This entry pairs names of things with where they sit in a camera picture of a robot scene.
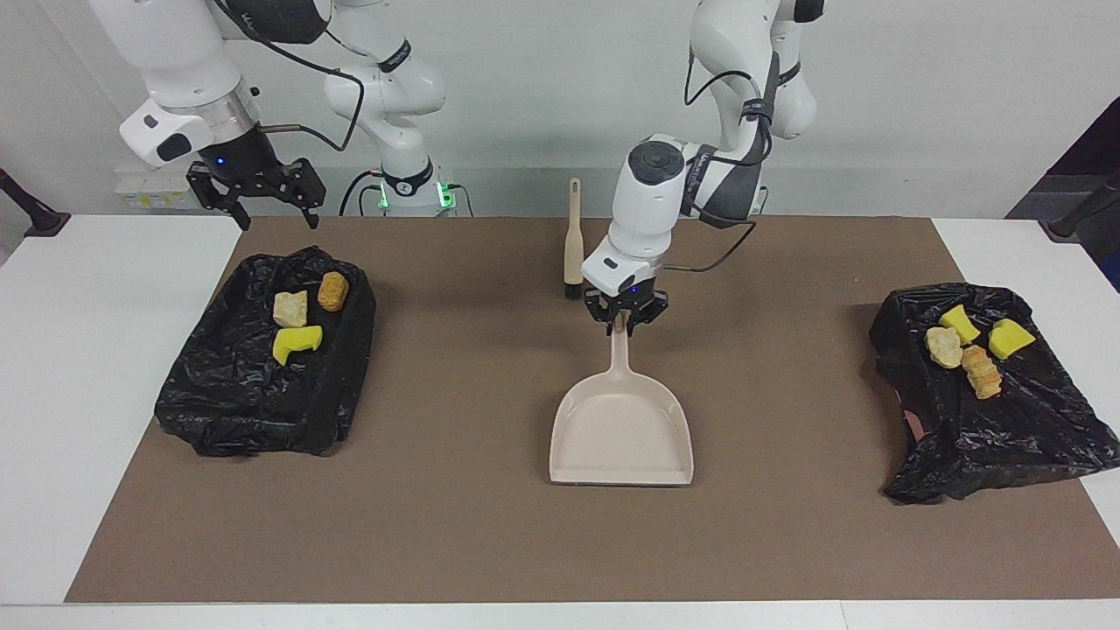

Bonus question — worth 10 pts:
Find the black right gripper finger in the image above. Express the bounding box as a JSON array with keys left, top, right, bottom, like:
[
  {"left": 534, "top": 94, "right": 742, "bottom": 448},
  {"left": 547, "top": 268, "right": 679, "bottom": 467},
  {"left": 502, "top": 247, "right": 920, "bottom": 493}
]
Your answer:
[
  {"left": 273, "top": 157, "right": 327, "bottom": 230},
  {"left": 186, "top": 164, "right": 250, "bottom": 233}
]

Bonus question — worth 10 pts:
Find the beige hand brush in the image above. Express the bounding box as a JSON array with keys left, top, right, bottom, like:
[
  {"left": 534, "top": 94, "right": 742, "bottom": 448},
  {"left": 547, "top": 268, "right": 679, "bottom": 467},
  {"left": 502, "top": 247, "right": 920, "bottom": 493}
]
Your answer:
[{"left": 564, "top": 178, "right": 585, "bottom": 300}]

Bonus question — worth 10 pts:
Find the beige plastic dustpan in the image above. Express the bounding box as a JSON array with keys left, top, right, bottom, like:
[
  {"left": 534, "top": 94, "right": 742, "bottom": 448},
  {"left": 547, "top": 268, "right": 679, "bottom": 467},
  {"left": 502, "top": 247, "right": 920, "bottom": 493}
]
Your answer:
[{"left": 549, "top": 325, "right": 695, "bottom": 487}]

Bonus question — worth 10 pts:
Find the notched yellow sponge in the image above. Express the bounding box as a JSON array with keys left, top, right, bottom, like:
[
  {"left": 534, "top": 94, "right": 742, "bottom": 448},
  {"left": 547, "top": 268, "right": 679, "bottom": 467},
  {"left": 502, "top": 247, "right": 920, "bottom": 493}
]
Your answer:
[{"left": 272, "top": 325, "right": 324, "bottom": 366}]

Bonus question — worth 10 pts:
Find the pale bread piece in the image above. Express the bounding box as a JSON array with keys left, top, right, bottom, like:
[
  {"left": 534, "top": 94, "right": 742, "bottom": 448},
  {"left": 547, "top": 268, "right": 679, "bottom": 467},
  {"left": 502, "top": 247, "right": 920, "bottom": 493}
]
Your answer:
[
  {"left": 926, "top": 326, "right": 963, "bottom": 369},
  {"left": 961, "top": 345, "right": 1003, "bottom": 400}
]

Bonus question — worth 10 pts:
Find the small yellow green sponge piece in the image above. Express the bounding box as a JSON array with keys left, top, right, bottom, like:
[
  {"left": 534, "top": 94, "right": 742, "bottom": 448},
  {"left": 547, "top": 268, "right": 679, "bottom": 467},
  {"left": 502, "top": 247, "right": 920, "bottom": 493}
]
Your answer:
[{"left": 939, "top": 304, "right": 982, "bottom": 345}]

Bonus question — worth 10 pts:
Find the large yellow sponge chunk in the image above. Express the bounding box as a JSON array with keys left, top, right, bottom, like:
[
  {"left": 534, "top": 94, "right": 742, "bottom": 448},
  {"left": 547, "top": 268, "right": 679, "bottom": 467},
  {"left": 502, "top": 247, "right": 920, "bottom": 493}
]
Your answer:
[{"left": 989, "top": 318, "right": 1037, "bottom": 361}]

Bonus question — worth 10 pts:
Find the black bag lined pink bin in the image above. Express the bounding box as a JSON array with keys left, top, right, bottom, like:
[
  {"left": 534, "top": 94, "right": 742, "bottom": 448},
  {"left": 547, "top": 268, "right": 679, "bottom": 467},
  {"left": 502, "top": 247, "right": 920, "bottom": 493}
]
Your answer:
[{"left": 869, "top": 282, "right": 1120, "bottom": 506}]

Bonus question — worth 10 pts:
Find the brown table mat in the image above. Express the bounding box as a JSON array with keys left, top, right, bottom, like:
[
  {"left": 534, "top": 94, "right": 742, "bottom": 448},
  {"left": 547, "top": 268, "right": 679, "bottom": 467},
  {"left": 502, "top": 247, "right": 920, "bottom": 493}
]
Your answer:
[{"left": 66, "top": 215, "right": 1120, "bottom": 605}]

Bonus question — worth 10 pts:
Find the black right base cable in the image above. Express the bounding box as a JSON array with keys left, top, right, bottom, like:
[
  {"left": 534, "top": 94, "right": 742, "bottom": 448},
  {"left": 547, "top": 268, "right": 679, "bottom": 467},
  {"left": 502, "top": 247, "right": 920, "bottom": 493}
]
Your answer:
[{"left": 339, "top": 170, "right": 386, "bottom": 218}]

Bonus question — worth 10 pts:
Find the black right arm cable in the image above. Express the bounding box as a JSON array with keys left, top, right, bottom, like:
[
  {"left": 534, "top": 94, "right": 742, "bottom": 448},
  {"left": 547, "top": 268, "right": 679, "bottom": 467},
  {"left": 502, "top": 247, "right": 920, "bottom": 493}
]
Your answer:
[{"left": 214, "top": 0, "right": 365, "bottom": 155}]

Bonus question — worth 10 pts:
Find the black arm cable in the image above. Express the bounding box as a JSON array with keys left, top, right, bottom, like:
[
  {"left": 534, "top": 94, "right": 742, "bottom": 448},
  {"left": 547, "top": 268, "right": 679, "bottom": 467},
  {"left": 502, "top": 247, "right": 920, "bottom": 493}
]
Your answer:
[
  {"left": 214, "top": 0, "right": 365, "bottom": 155},
  {"left": 665, "top": 48, "right": 759, "bottom": 273}
]

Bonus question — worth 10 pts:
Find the white wall power strip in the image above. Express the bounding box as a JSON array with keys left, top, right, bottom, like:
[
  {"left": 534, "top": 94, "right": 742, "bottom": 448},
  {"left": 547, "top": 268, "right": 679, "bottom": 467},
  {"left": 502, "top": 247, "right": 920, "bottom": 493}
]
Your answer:
[{"left": 115, "top": 166, "right": 211, "bottom": 211}]

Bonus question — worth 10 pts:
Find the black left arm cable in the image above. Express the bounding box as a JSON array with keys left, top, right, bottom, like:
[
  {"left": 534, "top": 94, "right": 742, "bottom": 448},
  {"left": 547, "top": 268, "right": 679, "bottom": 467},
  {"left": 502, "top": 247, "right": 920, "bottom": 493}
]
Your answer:
[{"left": 665, "top": 48, "right": 759, "bottom": 273}]

